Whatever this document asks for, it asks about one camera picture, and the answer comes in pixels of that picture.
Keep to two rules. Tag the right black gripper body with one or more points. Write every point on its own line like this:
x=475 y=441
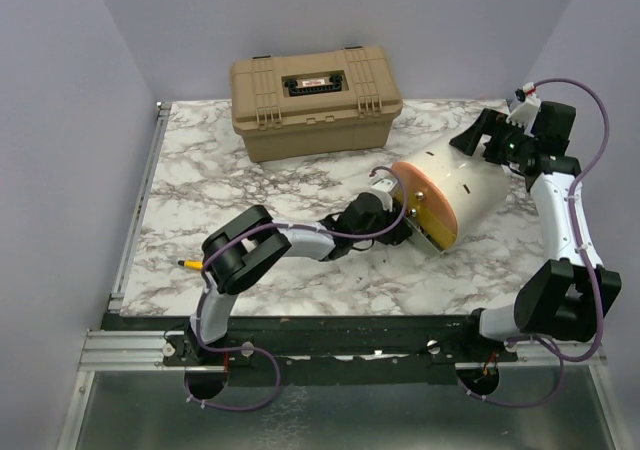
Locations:
x=507 y=143

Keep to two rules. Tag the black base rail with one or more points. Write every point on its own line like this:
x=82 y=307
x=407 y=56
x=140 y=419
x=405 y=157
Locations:
x=324 y=351

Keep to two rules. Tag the white round makeup organizer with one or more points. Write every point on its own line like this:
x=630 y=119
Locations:
x=449 y=193

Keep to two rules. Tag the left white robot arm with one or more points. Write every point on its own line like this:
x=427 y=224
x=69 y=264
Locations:
x=239 y=254

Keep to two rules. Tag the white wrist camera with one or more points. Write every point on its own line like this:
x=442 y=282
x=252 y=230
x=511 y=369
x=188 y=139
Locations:
x=526 y=106
x=384 y=190

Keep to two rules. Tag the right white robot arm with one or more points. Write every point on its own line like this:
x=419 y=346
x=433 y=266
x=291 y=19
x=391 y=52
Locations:
x=568 y=297

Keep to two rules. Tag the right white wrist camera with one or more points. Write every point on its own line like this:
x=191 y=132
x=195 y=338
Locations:
x=526 y=106

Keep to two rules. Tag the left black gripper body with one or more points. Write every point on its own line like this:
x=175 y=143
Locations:
x=390 y=237

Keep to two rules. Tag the tan plastic toolbox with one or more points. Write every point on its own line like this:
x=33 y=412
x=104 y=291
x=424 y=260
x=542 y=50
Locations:
x=290 y=106

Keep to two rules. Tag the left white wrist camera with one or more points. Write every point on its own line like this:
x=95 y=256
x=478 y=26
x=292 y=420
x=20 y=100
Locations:
x=384 y=190

